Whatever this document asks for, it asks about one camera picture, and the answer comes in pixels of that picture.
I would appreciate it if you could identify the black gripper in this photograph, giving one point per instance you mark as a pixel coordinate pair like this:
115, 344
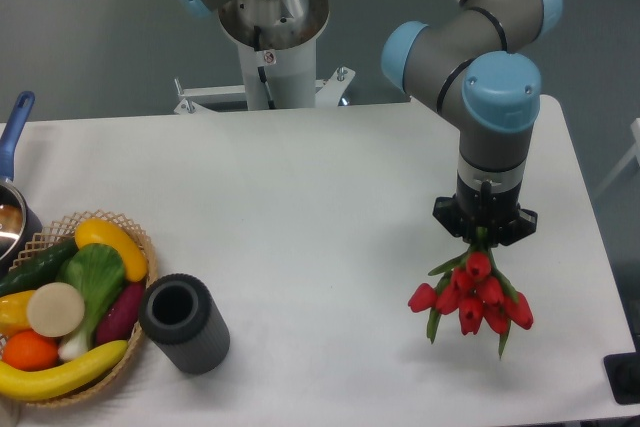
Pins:
499, 212

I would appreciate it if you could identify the red tulip bouquet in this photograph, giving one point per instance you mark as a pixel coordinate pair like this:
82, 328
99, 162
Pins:
471, 286

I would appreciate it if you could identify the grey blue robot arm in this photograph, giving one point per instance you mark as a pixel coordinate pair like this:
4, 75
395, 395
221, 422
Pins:
470, 72

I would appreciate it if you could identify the black device at edge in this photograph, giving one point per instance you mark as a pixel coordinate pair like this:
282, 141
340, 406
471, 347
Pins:
623, 375

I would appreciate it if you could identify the dark grey ribbed vase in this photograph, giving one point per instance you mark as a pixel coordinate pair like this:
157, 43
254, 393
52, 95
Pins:
179, 315

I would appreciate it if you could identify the purple sweet potato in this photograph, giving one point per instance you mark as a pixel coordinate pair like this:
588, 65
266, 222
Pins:
119, 321

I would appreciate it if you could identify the green bok choy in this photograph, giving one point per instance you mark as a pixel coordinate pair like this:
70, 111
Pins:
97, 272

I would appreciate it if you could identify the woven wicker basket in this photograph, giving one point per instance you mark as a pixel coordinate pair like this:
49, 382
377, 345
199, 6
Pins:
64, 228

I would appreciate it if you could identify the beige round disc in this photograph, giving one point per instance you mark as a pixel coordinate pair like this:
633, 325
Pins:
55, 310

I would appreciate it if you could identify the green cucumber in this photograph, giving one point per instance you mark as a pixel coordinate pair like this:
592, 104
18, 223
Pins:
38, 270

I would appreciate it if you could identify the long yellow banana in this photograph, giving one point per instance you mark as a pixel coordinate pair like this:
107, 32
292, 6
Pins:
61, 380

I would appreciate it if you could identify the orange fruit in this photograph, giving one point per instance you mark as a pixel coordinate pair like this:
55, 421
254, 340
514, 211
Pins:
30, 351

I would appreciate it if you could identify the yellow bell pepper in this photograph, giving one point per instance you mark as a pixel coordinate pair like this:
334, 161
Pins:
13, 311

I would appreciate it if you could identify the white frame at right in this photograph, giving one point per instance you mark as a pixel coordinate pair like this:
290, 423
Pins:
631, 156

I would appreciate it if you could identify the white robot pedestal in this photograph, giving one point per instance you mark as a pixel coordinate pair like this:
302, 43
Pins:
276, 45

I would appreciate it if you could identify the blue handled saucepan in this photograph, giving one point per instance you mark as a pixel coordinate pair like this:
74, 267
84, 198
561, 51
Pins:
18, 222

